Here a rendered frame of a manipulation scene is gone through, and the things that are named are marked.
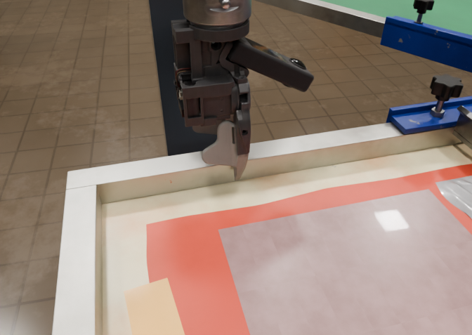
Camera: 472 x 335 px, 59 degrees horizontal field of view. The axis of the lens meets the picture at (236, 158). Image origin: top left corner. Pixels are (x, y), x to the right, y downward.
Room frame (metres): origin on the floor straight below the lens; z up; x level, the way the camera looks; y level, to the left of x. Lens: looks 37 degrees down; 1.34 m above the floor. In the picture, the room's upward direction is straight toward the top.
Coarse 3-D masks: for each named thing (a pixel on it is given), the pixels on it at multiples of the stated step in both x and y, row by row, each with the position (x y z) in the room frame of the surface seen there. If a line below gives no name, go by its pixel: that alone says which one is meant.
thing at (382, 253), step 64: (320, 192) 0.43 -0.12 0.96; (384, 192) 0.43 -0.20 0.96; (192, 256) 0.32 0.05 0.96; (256, 256) 0.32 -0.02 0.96; (320, 256) 0.32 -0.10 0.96; (384, 256) 0.32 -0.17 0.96; (448, 256) 0.32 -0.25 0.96; (192, 320) 0.23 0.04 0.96; (256, 320) 0.23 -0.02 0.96; (320, 320) 0.23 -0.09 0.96; (384, 320) 0.23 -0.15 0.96
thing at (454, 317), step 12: (444, 312) 0.24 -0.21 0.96; (456, 312) 0.24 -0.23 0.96; (468, 312) 0.24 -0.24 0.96; (396, 324) 0.23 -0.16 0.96; (408, 324) 0.23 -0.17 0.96; (420, 324) 0.23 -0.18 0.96; (432, 324) 0.23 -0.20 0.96; (444, 324) 0.23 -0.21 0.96; (456, 324) 0.23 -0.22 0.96; (468, 324) 0.23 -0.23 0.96
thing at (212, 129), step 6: (222, 120) 0.50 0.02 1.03; (192, 126) 0.49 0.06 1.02; (198, 126) 0.49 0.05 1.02; (204, 126) 0.49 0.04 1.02; (210, 126) 0.50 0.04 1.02; (216, 126) 0.50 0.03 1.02; (198, 132) 0.49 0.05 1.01; (204, 132) 0.50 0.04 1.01; (210, 132) 0.50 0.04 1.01; (216, 132) 0.50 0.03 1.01
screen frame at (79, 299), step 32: (384, 128) 0.54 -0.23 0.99; (448, 128) 0.54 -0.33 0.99; (160, 160) 0.45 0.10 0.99; (192, 160) 0.45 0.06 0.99; (256, 160) 0.46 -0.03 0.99; (288, 160) 0.47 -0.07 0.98; (320, 160) 0.48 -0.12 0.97; (352, 160) 0.50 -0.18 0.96; (96, 192) 0.39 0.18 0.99; (128, 192) 0.41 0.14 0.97; (160, 192) 0.42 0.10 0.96; (64, 224) 0.33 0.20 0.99; (96, 224) 0.34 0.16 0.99; (64, 256) 0.29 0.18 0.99; (96, 256) 0.29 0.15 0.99; (64, 288) 0.25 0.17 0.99; (96, 288) 0.25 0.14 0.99; (64, 320) 0.21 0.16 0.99; (96, 320) 0.22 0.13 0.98
